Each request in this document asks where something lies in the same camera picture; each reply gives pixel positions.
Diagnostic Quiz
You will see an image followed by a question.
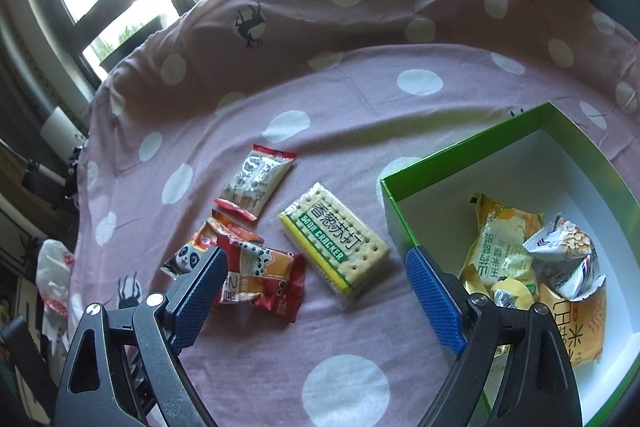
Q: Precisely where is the green white cardboard box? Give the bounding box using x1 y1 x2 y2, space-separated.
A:
381 103 639 426

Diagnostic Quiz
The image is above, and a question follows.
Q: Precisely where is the yellow green snack packet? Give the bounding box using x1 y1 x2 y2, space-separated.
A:
463 193 544 296

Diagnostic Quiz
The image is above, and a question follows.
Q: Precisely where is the white snack packet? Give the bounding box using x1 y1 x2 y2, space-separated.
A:
523 213 606 303

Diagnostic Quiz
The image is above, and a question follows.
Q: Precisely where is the red-edged silver snack packet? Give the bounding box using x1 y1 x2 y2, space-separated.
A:
214 144 297 222

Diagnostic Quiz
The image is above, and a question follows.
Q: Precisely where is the pink polka dot cloth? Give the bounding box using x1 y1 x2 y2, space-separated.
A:
70 0 639 426

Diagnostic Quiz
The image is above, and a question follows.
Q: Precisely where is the orange rice cracker packet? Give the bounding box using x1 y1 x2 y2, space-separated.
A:
539 280 606 366

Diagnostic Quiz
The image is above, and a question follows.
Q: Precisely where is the red panda snack packet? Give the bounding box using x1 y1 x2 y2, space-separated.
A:
160 210 264 279

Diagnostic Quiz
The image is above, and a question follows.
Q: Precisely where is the white plastic bag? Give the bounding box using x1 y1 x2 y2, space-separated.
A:
36 239 75 349

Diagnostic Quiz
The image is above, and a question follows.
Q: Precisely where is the orange panda snack packet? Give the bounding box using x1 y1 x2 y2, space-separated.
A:
214 236 306 323

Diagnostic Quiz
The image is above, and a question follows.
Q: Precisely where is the soda cracker pack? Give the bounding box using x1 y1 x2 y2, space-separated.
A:
279 182 390 300

